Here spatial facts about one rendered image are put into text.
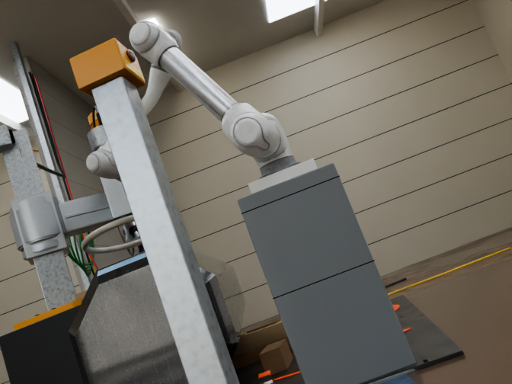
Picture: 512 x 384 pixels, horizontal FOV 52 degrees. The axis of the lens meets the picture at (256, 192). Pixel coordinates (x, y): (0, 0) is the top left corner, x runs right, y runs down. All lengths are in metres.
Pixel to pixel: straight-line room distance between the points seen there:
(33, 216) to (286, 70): 5.67
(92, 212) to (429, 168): 5.67
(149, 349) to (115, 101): 1.61
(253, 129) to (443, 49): 7.13
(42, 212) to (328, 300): 2.27
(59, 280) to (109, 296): 1.06
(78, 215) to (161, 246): 2.68
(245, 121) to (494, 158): 6.88
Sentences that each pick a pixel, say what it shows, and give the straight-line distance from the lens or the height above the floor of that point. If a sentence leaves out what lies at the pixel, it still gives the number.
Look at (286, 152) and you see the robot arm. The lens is 2.16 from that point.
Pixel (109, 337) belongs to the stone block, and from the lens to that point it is 2.68.
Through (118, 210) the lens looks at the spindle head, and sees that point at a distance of 3.16.
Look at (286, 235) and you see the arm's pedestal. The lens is 1.97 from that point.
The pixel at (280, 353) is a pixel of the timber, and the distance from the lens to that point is 2.84.
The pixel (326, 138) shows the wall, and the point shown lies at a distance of 8.18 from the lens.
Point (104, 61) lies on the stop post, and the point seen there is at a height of 1.04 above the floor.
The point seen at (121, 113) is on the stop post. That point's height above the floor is 0.91.
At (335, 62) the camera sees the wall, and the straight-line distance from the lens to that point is 8.58.
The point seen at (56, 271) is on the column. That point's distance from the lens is 3.69.
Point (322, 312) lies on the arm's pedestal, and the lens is 1.97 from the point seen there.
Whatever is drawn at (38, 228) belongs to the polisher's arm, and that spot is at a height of 1.31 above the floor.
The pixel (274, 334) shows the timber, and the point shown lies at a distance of 3.51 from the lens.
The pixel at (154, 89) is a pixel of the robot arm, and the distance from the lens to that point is 2.39.
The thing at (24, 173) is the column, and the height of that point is 1.73.
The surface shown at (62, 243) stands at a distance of 3.68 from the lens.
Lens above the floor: 0.45
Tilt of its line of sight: 10 degrees up
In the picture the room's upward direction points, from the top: 21 degrees counter-clockwise
